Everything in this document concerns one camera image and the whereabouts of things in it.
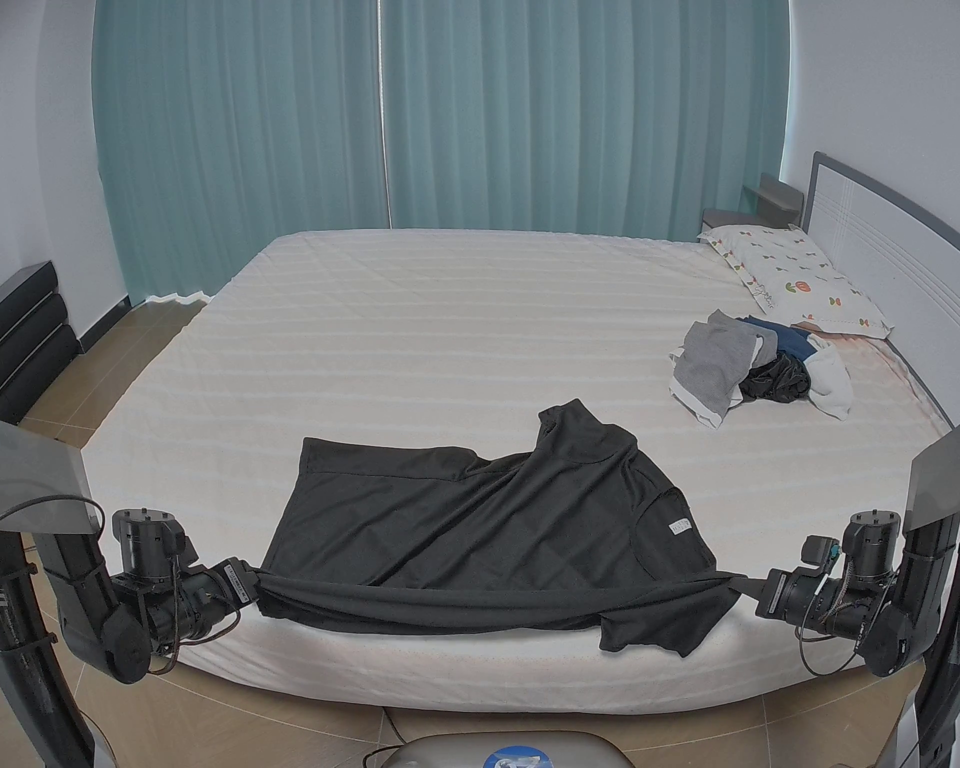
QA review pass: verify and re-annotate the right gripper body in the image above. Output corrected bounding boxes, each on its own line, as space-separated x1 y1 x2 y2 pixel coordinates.
756 566 816 624

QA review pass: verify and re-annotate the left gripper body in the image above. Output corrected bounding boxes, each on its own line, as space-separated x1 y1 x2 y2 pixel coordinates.
180 556 261 628

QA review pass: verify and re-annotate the black T-shirt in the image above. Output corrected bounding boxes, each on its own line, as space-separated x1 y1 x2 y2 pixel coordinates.
255 399 751 660

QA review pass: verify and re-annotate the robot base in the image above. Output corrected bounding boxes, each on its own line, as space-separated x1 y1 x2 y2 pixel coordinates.
382 731 631 768

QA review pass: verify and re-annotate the pile of clothes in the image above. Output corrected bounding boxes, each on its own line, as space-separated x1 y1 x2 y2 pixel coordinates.
667 309 856 430

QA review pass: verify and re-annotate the white printed pillow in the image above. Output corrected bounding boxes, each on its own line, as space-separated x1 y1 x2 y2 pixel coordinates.
696 223 896 340

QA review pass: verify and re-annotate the black chest of drawers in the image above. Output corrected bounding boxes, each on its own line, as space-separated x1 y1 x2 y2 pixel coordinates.
0 261 80 425

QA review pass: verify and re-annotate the bed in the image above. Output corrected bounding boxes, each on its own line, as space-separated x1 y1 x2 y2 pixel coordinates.
75 150 960 714

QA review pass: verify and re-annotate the dark grey bedside table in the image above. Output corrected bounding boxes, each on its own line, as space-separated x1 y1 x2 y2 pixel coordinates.
701 172 807 234

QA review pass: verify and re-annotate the blue-green curtain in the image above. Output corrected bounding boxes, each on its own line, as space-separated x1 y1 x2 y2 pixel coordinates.
378 0 796 245
91 0 393 301

